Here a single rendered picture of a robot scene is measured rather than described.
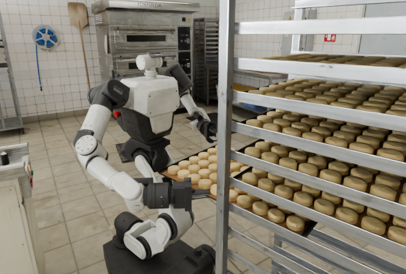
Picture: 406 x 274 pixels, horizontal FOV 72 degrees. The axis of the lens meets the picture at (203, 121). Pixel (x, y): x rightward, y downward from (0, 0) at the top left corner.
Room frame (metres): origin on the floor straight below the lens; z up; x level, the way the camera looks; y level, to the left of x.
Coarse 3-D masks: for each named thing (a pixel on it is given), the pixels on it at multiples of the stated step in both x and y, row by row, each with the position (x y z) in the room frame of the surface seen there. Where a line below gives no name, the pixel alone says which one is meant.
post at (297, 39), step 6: (300, 12) 1.09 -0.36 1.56; (294, 18) 1.11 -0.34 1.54; (300, 18) 1.09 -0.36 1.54; (294, 36) 1.10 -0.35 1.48; (300, 36) 1.09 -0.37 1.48; (294, 42) 1.10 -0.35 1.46; (300, 42) 1.10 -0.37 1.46; (294, 48) 1.10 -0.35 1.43; (300, 48) 1.10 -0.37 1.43; (276, 240) 1.10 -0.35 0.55
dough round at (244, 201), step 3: (240, 195) 0.82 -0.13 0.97; (243, 195) 0.82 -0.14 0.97; (246, 195) 0.82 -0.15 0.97; (237, 198) 0.80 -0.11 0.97; (240, 198) 0.80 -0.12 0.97; (243, 198) 0.80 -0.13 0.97; (246, 198) 0.80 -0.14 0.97; (249, 198) 0.80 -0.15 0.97; (237, 201) 0.79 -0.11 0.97; (240, 201) 0.78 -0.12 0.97; (243, 201) 0.78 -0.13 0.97; (246, 201) 0.78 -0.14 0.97; (249, 201) 0.78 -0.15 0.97; (237, 204) 0.79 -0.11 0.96; (240, 204) 0.78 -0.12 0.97; (243, 204) 0.77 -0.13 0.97; (246, 204) 0.77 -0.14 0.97; (249, 204) 0.78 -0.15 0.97; (243, 207) 0.77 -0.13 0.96; (246, 207) 0.77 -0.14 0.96
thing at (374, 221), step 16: (256, 176) 0.79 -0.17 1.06; (272, 176) 0.79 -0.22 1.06; (272, 192) 0.72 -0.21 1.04; (288, 192) 0.69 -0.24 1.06; (304, 192) 0.69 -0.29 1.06; (320, 192) 0.72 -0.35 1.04; (320, 208) 0.62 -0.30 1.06; (336, 208) 0.65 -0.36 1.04; (352, 208) 0.63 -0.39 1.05; (368, 208) 0.62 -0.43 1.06; (368, 224) 0.55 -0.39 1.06; (384, 224) 0.55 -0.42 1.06; (400, 224) 0.56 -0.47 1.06; (400, 240) 0.51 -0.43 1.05
